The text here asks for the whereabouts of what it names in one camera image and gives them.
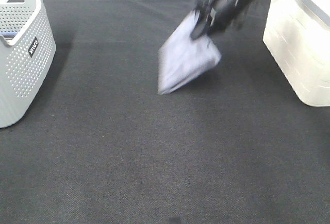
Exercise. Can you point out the blue towel in basket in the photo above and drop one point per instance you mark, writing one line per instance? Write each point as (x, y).
(8, 35)

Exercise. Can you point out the white storage box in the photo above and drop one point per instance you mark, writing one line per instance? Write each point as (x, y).
(297, 36)

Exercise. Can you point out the black table mat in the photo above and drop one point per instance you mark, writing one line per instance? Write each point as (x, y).
(99, 145)

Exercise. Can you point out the grey perforated laundry basket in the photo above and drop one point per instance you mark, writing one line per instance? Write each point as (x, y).
(26, 59)

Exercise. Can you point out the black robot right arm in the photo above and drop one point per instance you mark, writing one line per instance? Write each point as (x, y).
(216, 15)

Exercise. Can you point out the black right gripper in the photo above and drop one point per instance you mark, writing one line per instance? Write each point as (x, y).
(221, 14)

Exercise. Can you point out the lavender towel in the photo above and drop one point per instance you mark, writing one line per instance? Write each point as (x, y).
(182, 59)

